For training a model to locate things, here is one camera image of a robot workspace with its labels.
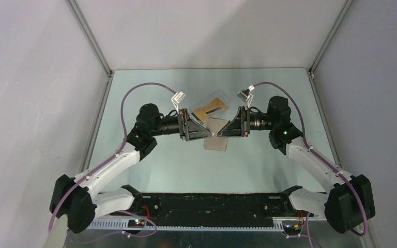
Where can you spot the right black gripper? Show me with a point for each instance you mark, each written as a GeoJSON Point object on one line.
{"type": "Point", "coordinates": [240, 127]}

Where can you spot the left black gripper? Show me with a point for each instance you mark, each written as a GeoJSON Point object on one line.
{"type": "Point", "coordinates": [192, 130]}

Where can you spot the grey card holder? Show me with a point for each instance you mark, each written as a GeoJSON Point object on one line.
{"type": "Point", "coordinates": [215, 142]}

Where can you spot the clear plastic card box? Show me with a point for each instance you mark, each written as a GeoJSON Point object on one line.
{"type": "Point", "coordinates": [216, 94]}

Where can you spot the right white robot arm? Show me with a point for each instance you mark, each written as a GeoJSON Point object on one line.
{"type": "Point", "coordinates": [347, 201]}

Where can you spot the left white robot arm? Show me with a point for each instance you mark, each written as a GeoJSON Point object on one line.
{"type": "Point", "coordinates": [80, 199]}

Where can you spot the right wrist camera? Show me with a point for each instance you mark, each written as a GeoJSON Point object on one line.
{"type": "Point", "coordinates": [246, 95]}

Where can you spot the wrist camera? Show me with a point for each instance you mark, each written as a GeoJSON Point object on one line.
{"type": "Point", "coordinates": [176, 99]}
{"type": "Point", "coordinates": [246, 95]}

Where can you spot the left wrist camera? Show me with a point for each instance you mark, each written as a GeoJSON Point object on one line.
{"type": "Point", "coordinates": [176, 99]}

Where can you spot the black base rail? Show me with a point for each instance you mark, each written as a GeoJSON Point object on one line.
{"type": "Point", "coordinates": [253, 209]}

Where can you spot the grey cable duct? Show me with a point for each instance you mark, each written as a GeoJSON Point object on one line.
{"type": "Point", "coordinates": [130, 225]}

